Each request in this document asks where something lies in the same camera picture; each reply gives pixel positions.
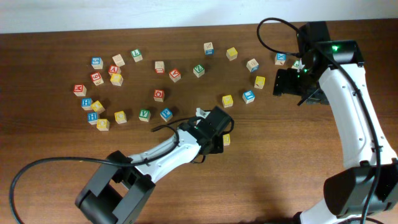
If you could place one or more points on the yellow top block far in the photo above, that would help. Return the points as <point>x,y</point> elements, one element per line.
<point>231,54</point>

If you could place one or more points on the red side plain block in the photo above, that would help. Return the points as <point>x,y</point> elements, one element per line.
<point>159,67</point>

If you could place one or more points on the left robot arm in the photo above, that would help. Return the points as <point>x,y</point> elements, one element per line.
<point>119,189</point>

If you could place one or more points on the red M block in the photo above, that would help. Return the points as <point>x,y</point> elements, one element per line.
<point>79,90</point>

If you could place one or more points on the green V block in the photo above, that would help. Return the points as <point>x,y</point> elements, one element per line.
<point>144,115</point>

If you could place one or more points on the plain wooden block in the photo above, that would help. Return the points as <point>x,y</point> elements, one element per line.
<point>118,60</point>

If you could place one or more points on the blue I block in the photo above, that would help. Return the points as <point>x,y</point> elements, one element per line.
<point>248,96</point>

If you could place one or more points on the green Z block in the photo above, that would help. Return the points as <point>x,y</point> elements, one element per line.
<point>199,70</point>

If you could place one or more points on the yellow umbrella block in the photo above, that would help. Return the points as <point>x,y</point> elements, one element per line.
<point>227,101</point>

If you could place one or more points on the red A block left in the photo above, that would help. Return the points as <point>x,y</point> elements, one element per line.
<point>114,69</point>

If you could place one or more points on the yellow O block lower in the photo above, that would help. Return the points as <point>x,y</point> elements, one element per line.
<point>103,124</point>

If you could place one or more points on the blue S block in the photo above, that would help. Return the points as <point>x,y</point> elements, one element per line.
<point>97,63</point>

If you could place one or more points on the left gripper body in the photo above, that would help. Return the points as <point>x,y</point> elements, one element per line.
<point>218,146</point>

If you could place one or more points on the blue X block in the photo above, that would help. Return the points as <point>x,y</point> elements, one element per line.
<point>280,59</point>

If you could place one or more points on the yellow C block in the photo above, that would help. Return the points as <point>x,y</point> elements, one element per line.
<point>120,117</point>

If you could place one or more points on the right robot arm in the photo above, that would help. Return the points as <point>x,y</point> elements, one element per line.
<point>331,72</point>

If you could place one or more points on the blue H block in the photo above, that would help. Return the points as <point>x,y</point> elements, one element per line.
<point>86,104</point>

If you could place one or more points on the blue D block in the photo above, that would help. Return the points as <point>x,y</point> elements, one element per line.
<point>252,65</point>

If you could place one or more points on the blue side block far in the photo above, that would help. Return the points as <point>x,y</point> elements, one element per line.
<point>208,48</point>

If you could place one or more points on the green J block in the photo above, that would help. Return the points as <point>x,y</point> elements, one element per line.
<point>297,65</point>

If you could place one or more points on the red Q block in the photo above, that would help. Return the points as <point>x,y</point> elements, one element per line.
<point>159,95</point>

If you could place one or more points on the yellow S block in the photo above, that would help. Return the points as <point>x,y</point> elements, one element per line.
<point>226,139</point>

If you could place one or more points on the red 6 block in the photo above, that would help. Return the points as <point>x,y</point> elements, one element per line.
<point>96,78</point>

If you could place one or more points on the yellow block pencil side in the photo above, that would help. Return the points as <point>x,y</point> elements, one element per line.
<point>259,82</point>

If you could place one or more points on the red A block centre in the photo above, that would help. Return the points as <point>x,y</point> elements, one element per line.
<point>175,75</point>

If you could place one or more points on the blue plus block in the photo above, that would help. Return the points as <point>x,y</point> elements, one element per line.
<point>92,118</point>

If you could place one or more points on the yellow block upper left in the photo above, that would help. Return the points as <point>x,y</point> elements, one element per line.
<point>117,79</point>

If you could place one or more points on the green L block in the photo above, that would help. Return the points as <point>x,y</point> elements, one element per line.
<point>137,55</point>

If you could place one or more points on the yellow o block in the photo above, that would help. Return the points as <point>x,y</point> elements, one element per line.
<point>103,124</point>
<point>97,107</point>

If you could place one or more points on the red a block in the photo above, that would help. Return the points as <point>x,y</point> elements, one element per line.
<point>175,75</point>
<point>114,69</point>

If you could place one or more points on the yellow O block upper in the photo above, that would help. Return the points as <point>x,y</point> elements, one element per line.
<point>97,107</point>

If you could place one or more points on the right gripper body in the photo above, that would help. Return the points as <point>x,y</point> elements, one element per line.
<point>295,83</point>

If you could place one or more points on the blue P block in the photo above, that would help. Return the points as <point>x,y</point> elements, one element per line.
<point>166,114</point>

